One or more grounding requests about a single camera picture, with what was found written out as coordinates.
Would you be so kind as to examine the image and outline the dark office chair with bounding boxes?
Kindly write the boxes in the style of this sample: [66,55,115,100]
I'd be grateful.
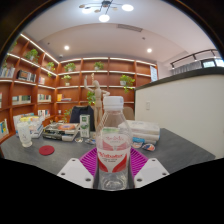
[69,105,96,132]

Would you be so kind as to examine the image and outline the grey window curtain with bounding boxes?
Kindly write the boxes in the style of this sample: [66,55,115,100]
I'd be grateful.
[171,59,205,76]

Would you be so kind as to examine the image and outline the clear plastic water bottle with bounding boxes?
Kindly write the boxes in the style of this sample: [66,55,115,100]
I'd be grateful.
[95,95,133,192]

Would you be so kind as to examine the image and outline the white printed ceramic cup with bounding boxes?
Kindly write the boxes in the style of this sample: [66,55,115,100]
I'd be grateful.
[16,120,33,148]

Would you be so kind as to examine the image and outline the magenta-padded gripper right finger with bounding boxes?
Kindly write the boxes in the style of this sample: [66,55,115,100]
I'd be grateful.
[129,147,170,190]

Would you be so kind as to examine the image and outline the flat round red coaster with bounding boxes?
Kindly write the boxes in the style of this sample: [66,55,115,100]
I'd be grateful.
[38,145,55,157]

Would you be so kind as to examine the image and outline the wooden wall shelf unit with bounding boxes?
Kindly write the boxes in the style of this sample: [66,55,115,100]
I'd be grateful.
[0,33,158,143]

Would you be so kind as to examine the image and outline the branched ceiling lamp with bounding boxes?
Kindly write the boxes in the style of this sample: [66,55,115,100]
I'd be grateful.
[78,0,135,23]

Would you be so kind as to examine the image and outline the wooden artist mannequin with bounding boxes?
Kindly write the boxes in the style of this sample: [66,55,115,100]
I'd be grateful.
[83,73,111,133]

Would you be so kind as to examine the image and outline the stacked white tissue packs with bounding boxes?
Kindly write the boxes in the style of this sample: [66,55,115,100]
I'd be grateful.
[118,119,161,145]

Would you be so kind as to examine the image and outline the tan chair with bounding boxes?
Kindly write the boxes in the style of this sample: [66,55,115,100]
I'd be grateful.
[123,106,136,121]

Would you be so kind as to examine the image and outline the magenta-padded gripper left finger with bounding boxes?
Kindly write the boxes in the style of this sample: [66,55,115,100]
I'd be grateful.
[57,147,99,190]

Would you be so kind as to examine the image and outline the tall green white carton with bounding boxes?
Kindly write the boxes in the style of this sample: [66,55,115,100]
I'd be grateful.
[79,114,91,139]

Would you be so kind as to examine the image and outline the book stack with orange cover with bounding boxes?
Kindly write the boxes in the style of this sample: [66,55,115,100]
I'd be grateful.
[42,122,80,142]

